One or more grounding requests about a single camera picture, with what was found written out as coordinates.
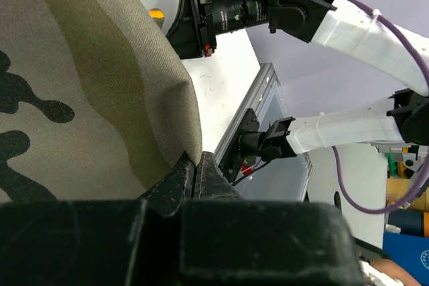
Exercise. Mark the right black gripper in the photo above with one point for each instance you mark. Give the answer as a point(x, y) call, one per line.
point(219, 17)

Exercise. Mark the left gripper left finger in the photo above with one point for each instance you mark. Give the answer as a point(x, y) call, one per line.
point(97, 242)

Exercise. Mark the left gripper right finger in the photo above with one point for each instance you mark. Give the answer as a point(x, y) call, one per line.
point(226, 240)

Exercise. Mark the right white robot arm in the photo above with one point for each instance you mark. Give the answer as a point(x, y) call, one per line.
point(355, 35)

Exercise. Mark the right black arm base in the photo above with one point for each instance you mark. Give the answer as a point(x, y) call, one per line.
point(245, 142)

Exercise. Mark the aluminium frame rail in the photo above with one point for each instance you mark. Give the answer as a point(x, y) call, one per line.
point(283, 179)

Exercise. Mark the cardboard tube rolls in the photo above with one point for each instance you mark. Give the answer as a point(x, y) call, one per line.
point(407, 193)

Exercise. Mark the camouflage yellow green trousers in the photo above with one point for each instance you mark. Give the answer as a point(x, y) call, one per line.
point(95, 103)

